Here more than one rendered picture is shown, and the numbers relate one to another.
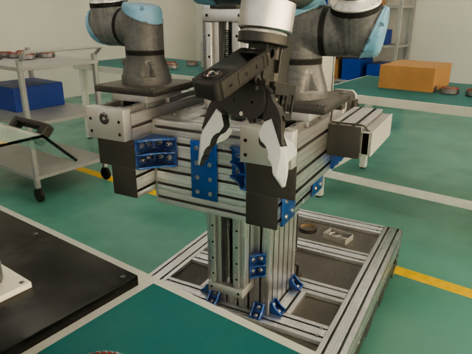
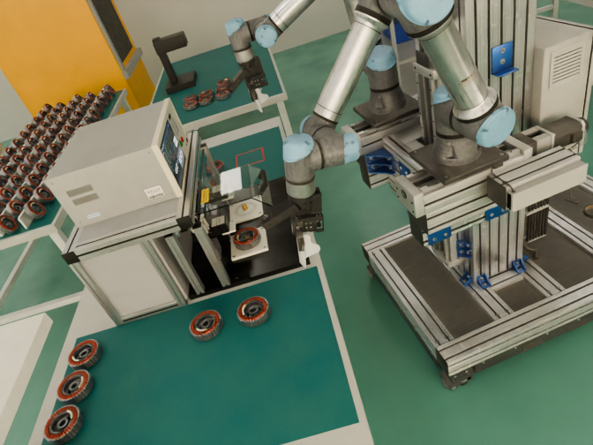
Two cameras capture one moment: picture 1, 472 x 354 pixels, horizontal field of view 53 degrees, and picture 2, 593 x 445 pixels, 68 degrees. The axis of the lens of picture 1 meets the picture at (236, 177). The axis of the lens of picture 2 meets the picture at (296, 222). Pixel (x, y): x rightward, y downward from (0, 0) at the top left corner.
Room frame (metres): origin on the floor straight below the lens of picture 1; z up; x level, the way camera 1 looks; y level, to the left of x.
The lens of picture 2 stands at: (0.10, -0.83, 1.84)
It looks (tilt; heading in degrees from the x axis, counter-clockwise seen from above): 36 degrees down; 56
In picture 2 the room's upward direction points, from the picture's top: 19 degrees counter-clockwise
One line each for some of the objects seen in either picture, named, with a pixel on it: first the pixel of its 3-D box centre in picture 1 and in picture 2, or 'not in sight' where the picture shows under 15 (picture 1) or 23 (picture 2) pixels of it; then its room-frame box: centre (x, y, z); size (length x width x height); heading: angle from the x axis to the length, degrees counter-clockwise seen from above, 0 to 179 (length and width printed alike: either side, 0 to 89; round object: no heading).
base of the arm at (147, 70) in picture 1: (145, 65); (386, 94); (1.46, 0.27, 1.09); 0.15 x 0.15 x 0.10
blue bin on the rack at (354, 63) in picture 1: (357, 68); not in sight; (6.89, -1.75, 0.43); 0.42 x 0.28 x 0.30; 141
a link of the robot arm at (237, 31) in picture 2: not in sight; (238, 34); (1.14, 0.67, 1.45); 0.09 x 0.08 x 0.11; 144
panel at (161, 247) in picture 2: not in sight; (176, 216); (0.60, 0.73, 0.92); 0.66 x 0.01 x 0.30; 53
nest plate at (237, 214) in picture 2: not in sight; (245, 209); (0.87, 0.67, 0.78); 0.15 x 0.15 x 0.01; 53
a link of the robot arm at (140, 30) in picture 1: (141, 25); (380, 66); (1.46, 0.28, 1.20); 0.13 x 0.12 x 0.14; 54
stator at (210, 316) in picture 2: not in sight; (206, 325); (0.37, 0.29, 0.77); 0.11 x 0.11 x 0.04
